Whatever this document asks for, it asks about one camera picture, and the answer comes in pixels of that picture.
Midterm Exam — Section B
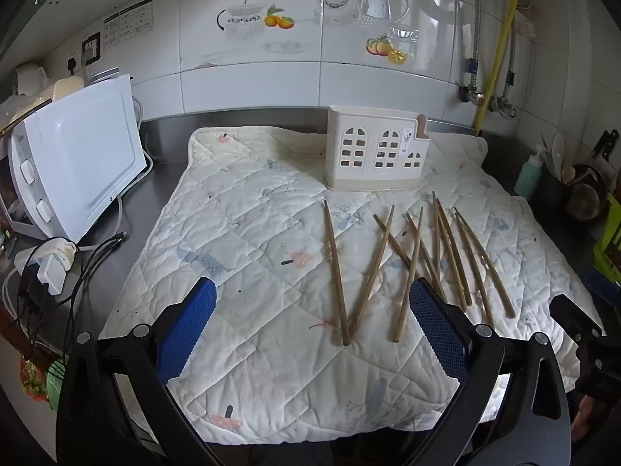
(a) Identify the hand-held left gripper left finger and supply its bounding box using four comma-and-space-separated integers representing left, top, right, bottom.
56, 276, 224, 466

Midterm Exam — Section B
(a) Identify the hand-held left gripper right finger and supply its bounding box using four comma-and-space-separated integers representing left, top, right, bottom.
409, 278, 572, 466

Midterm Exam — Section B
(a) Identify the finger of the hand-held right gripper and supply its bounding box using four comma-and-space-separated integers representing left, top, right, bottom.
550, 294, 605, 345

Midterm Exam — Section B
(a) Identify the pile of wooden chopsticks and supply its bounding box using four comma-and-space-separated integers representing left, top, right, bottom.
323, 190, 517, 346

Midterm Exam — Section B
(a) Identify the white plastic utensil holder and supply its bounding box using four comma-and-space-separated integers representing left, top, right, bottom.
324, 105, 430, 191

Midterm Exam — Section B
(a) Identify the green plastic rack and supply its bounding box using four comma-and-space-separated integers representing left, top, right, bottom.
592, 194, 621, 282

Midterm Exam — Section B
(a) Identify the white quilted mat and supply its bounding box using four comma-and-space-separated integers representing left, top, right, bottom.
99, 126, 605, 445

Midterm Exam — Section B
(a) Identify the black utensil pot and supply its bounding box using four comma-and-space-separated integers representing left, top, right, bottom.
565, 162, 609, 224

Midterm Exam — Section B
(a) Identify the dark utensil container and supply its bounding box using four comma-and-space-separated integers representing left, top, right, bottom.
536, 165, 576, 226

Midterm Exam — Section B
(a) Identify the teal pump bottle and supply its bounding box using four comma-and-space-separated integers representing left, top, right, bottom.
513, 146, 546, 200

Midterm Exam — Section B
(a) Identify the white power adapter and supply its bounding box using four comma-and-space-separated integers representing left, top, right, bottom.
14, 238, 78, 297

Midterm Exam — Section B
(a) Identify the red and green packet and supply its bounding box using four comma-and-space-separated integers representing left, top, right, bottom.
19, 354, 66, 409

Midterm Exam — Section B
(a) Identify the white plastic spatula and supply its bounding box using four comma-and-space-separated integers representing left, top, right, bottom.
550, 133, 566, 170

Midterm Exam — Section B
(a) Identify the white microwave oven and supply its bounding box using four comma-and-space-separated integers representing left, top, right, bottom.
7, 74, 149, 243

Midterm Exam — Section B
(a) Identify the pale yellow object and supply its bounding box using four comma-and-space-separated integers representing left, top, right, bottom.
51, 77, 85, 104

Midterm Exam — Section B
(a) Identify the clear plastic bag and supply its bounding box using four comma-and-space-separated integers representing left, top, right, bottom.
0, 94, 52, 133

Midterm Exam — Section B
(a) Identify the white electric kettle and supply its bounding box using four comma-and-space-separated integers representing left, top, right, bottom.
12, 63, 49, 97

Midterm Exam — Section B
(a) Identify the white instruction sticker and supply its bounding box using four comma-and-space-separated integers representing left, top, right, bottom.
103, 0, 154, 48

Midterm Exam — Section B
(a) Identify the bundle of black cables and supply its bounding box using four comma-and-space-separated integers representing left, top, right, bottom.
10, 233, 129, 350

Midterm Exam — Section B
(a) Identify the white power cable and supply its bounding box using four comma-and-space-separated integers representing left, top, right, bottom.
114, 97, 155, 234

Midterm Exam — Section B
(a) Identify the black handled knife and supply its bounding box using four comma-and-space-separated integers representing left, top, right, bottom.
592, 129, 621, 176

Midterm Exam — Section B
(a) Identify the metal valve with red handle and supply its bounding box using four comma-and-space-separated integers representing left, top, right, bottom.
458, 82, 486, 106

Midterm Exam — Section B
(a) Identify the braided metal hose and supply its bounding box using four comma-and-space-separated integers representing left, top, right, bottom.
500, 7, 521, 103
456, 0, 487, 88

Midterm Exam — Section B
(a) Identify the yellow gas hose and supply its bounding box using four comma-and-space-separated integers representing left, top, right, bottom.
473, 0, 521, 137

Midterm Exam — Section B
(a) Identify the black wall socket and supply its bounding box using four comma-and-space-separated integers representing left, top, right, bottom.
82, 32, 101, 63

